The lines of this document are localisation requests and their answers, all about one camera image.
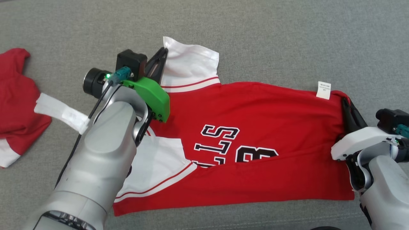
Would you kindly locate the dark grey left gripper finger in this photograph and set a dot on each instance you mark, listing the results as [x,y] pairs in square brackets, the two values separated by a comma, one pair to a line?
[153,64]
[160,72]

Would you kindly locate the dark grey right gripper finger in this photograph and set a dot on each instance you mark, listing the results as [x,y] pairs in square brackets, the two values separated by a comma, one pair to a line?
[347,118]
[357,119]

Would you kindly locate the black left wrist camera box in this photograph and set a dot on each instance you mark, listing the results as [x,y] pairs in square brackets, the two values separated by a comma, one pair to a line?
[129,62]

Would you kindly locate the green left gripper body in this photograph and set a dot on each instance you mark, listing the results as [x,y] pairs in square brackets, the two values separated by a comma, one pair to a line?
[156,99]

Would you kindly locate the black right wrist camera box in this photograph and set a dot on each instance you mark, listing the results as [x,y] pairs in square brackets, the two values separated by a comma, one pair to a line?
[391,118]

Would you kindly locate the red jersey shirt white sleeves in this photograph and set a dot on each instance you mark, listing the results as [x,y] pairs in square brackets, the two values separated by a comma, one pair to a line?
[255,105]

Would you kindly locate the white tape tag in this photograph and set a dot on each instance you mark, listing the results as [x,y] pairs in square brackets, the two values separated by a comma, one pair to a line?
[60,111]

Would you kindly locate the grey fabric sofa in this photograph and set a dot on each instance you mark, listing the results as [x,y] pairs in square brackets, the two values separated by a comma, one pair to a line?
[287,38]

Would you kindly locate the red shorts white hem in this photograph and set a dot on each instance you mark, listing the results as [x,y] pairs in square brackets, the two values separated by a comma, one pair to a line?
[19,105]

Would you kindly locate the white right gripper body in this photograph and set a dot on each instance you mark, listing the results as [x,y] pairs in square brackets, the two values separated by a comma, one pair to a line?
[361,140]

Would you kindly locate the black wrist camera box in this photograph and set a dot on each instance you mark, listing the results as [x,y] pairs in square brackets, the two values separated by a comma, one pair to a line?
[391,118]
[129,62]

